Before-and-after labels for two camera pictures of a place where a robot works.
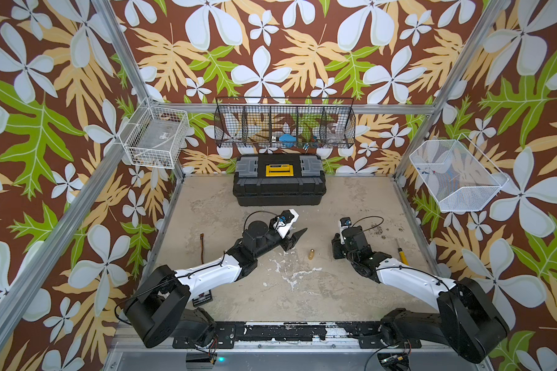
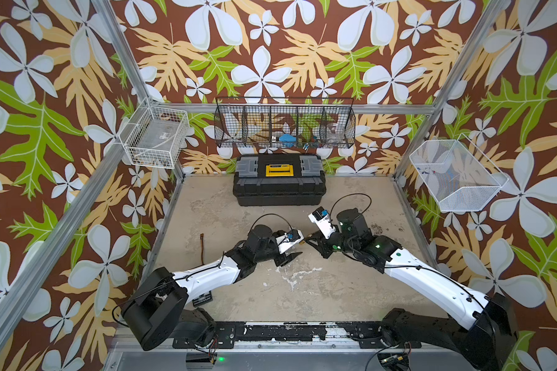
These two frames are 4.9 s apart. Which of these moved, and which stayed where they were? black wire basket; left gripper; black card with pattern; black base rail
Moved: left gripper
Stayed: black base rail; black card with pattern; black wire basket
